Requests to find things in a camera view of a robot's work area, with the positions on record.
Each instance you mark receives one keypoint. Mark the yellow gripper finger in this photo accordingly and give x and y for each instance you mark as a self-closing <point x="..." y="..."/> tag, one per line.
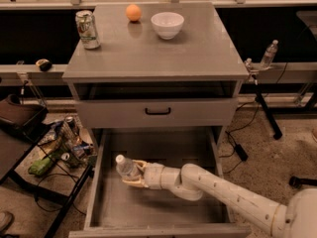
<point x="141" y="165"/>
<point x="135" y="183"/>

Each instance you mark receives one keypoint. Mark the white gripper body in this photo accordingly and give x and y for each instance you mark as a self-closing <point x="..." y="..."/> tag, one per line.
<point x="153" y="175"/>

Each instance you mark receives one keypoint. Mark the clear plastic water bottle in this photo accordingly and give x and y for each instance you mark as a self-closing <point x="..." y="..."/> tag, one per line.
<point x="127" y="169"/>

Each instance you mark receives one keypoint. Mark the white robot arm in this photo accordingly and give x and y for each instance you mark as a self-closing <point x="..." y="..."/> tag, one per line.
<point x="297" y="219"/>

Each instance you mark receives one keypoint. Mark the open grey bottom drawer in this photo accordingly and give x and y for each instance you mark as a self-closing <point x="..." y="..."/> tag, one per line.
<point x="116" y="210"/>

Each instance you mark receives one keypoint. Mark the grey drawer cabinet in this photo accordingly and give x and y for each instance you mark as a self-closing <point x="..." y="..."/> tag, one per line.
<point x="134" y="63"/>

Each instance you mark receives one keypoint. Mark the small background water bottle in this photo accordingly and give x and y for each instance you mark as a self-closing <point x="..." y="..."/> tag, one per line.
<point x="269" y="55"/>

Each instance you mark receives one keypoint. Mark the black power adapter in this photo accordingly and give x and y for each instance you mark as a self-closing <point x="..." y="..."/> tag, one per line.
<point x="241" y="152"/>

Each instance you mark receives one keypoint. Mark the green snack bag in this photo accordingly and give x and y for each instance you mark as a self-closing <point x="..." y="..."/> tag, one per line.
<point x="40" y="167"/>

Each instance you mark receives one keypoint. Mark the black stand leg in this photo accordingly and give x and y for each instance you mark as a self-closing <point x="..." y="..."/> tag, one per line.
<point x="277" y="134"/>

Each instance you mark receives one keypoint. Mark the brown bag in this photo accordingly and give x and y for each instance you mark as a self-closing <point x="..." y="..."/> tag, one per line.
<point x="20" y="120"/>

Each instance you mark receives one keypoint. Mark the grey shoe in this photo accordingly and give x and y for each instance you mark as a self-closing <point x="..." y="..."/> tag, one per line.
<point x="6" y="219"/>

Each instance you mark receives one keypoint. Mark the black tape measure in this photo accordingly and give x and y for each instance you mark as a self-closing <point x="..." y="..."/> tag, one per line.
<point x="44" y="64"/>

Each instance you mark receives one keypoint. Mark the metal clamp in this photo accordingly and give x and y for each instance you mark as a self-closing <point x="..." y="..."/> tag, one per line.
<point x="253" y="73"/>

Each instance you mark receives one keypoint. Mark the black chair caster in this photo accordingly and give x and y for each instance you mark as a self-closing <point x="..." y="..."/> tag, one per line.
<point x="299" y="182"/>

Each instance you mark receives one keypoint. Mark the white ceramic bowl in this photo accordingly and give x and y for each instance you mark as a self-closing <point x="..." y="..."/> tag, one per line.
<point x="167" y="24"/>

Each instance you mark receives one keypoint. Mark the green soda can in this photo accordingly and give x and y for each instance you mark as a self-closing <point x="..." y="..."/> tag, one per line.
<point x="86" y="28"/>

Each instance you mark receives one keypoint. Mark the orange fruit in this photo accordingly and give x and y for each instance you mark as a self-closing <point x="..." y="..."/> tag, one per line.
<point x="133" y="13"/>

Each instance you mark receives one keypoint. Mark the black drawer handle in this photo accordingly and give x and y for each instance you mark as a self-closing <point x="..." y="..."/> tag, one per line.
<point x="151" y="112"/>

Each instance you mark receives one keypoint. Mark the black wire basket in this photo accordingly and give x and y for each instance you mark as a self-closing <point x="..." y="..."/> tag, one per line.
<point x="66" y="141"/>

